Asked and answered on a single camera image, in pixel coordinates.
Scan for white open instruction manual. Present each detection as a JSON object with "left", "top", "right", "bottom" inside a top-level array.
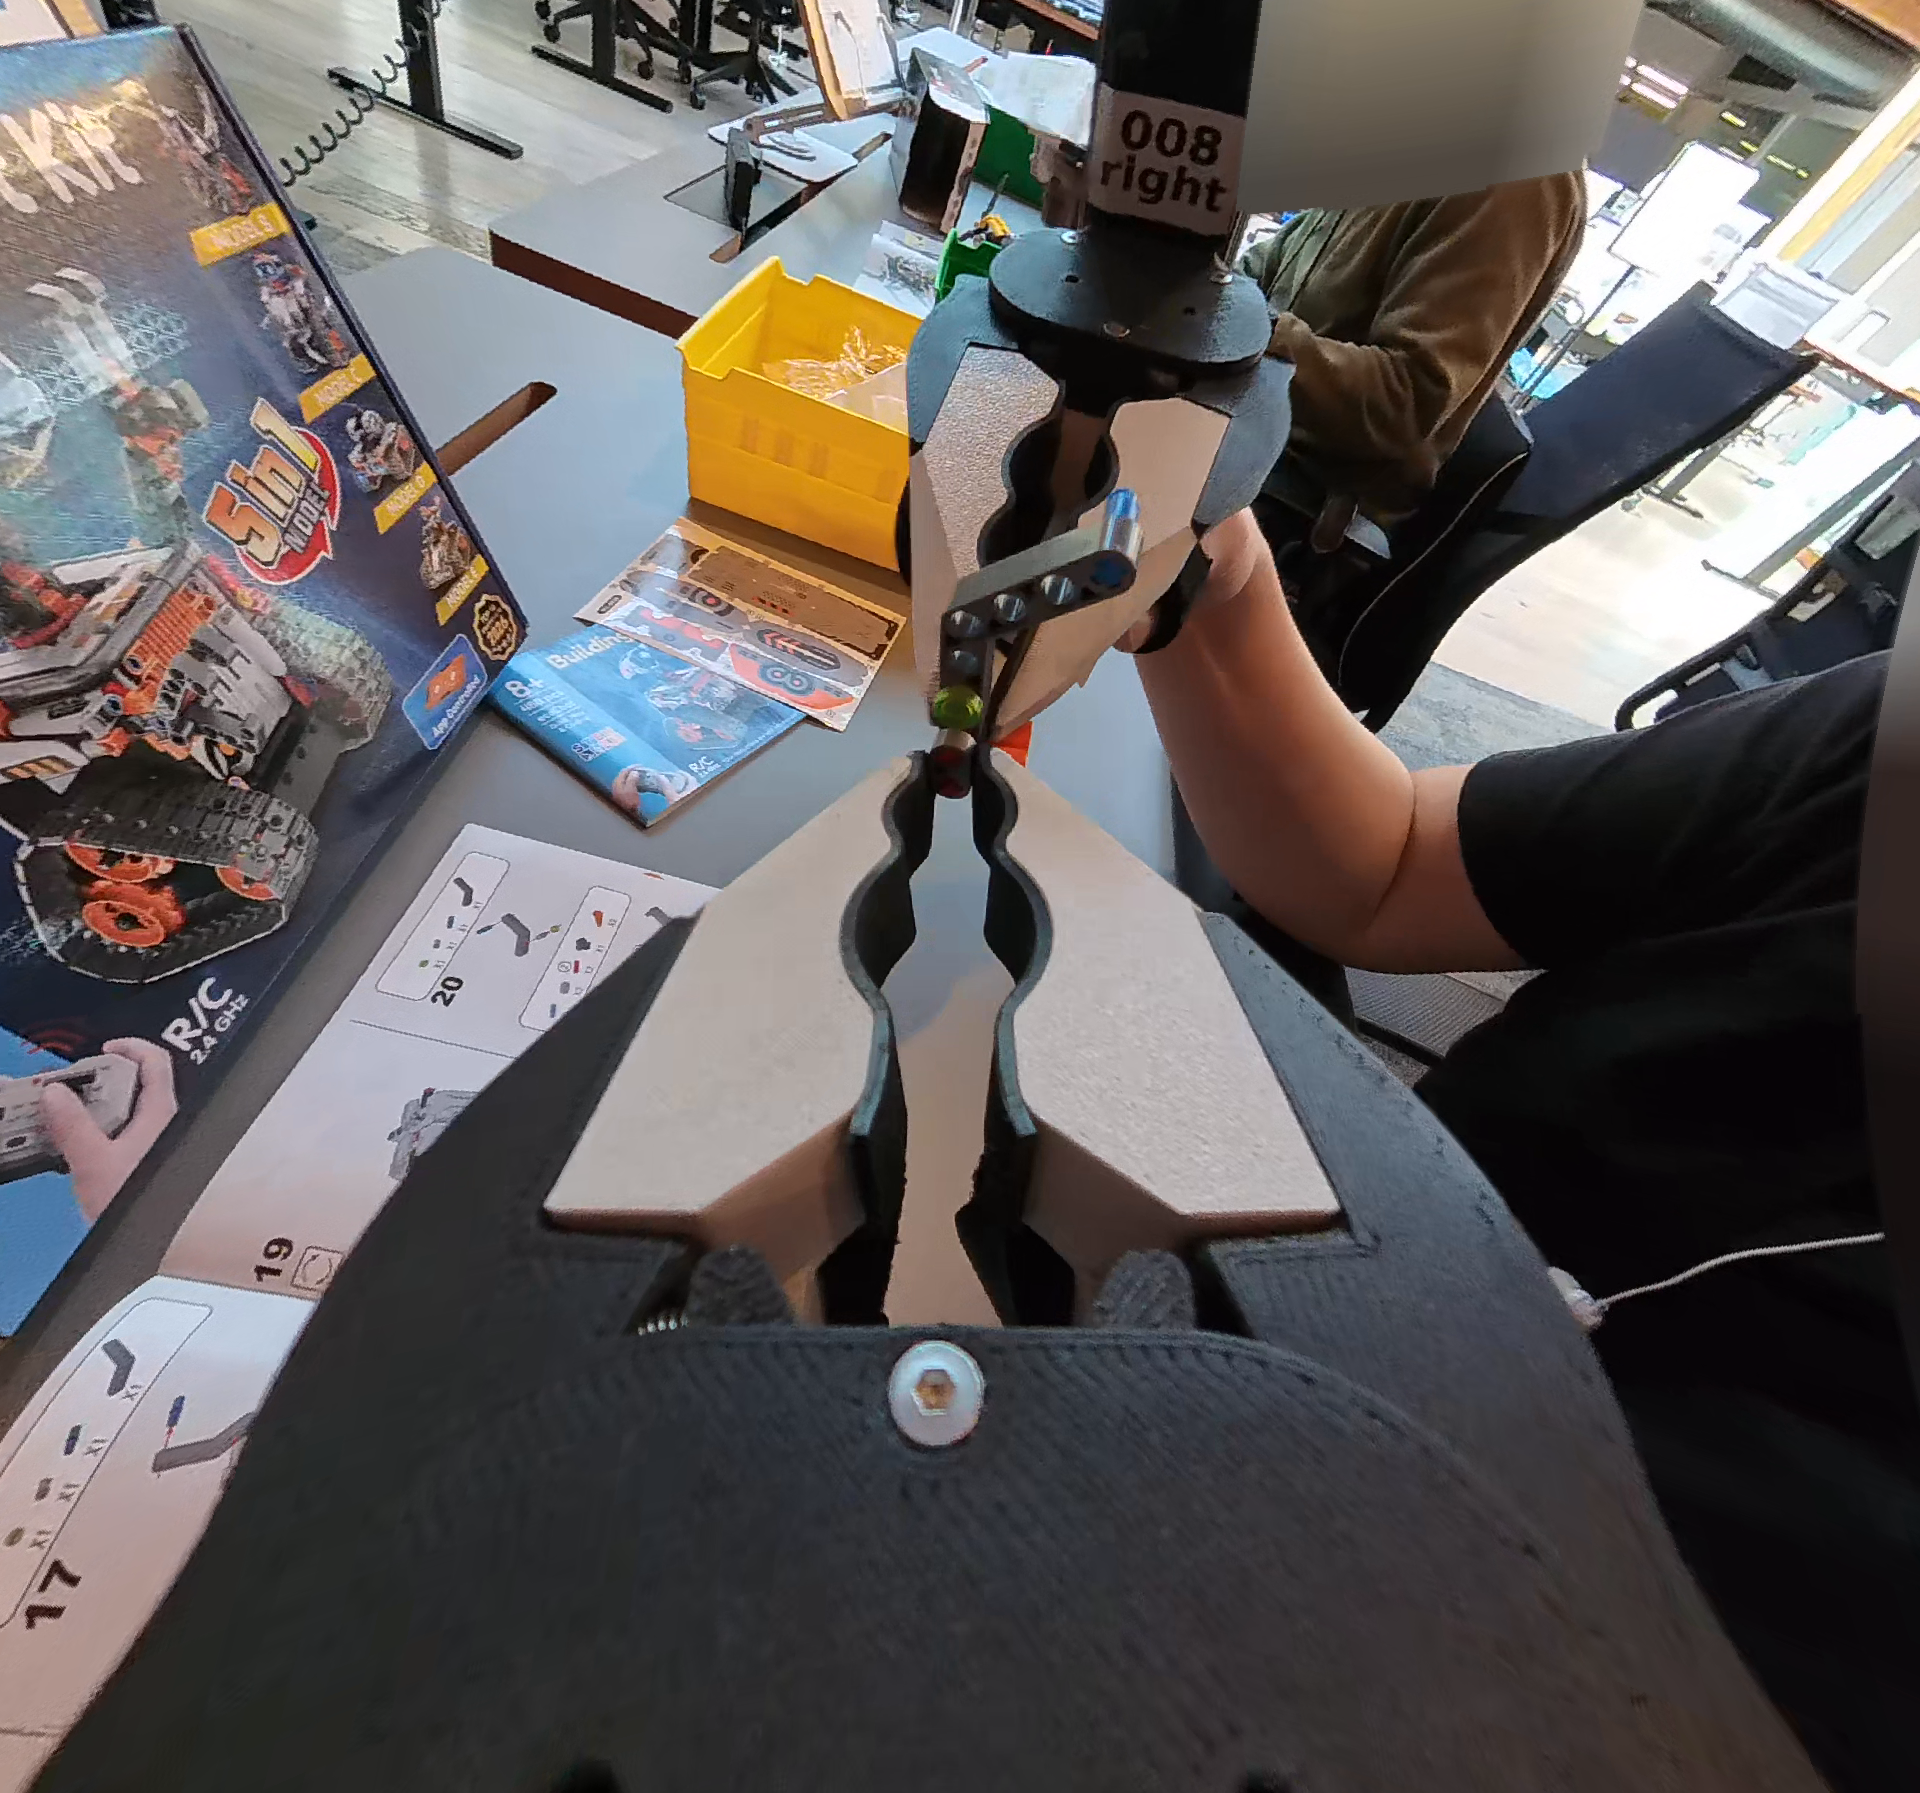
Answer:
[{"left": 0, "top": 823, "right": 721, "bottom": 1697}]

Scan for black desk cable flap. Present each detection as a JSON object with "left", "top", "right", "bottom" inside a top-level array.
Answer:
[{"left": 665, "top": 112, "right": 894, "bottom": 250}]

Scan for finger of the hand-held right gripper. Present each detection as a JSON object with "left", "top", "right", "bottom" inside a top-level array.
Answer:
[
  {"left": 905, "top": 341, "right": 1075, "bottom": 655},
  {"left": 983, "top": 394, "right": 1237, "bottom": 737}
]

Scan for yellow plastic bin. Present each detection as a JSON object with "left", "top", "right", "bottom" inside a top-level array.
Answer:
[{"left": 675, "top": 255, "right": 934, "bottom": 577}]

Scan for black mesh office chair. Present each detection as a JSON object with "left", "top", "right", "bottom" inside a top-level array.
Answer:
[
  {"left": 1277, "top": 280, "right": 1824, "bottom": 734},
  {"left": 1613, "top": 443, "right": 1920, "bottom": 734}
]

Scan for green plastic bin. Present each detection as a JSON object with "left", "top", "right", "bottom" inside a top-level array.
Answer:
[
  {"left": 937, "top": 214, "right": 1037, "bottom": 302},
  {"left": 983, "top": 105, "right": 1060, "bottom": 207}
]

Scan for coiled black cable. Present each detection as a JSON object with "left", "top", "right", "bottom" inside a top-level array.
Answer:
[{"left": 276, "top": 38, "right": 453, "bottom": 174}]

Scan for blue robot kit box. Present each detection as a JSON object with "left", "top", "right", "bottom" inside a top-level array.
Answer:
[{"left": 0, "top": 22, "right": 531, "bottom": 1338}]

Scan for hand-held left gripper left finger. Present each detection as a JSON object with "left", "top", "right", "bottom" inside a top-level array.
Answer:
[{"left": 543, "top": 751, "right": 923, "bottom": 1326}]

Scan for blue instruction booklet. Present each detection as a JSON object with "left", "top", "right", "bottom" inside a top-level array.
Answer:
[{"left": 486, "top": 630, "right": 812, "bottom": 829}]

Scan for grey desk with brown edge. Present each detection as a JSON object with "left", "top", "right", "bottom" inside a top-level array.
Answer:
[{"left": 486, "top": 98, "right": 1082, "bottom": 341}]

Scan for sticker sheet with orange prints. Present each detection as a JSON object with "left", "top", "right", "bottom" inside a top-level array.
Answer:
[{"left": 574, "top": 569, "right": 887, "bottom": 734}]

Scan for small dark open box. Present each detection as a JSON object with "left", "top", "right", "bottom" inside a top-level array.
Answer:
[{"left": 898, "top": 83, "right": 992, "bottom": 235}]

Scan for grey angled building beam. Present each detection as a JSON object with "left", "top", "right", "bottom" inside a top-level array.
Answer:
[{"left": 928, "top": 483, "right": 1145, "bottom": 802}]

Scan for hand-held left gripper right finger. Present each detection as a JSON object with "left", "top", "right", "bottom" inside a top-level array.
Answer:
[{"left": 968, "top": 748, "right": 1343, "bottom": 1328}]

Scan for white board on stand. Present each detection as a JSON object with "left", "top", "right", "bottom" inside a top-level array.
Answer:
[{"left": 1608, "top": 143, "right": 1764, "bottom": 280}]

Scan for white drawstring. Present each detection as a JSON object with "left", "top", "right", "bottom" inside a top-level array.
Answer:
[{"left": 1548, "top": 1229, "right": 1889, "bottom": 1334}]

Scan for clear bag of small parts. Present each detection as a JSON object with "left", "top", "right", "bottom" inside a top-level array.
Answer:
[{"left": 859, "top": 221, "right": 950, "bottom": 302}]

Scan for person's right hand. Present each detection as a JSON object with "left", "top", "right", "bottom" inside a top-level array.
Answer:
[{"left": 1119, "top": 508, "right": 1278, "bottom": 655}]

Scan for sticker sheet with dark cutouts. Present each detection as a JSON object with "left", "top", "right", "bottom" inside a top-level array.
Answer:
[{"left": 662, "top": 517, "right": 915, "bottom": 663}]

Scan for clear plastic parts bags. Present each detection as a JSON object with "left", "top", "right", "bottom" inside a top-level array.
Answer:
[{"left": 757, "top": 321, "right": 916, "bottom": 422}]

